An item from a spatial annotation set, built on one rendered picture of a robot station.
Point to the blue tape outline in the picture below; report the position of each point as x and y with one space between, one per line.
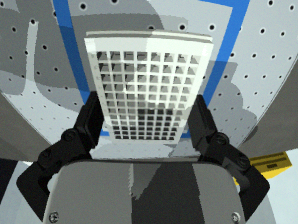
232 31

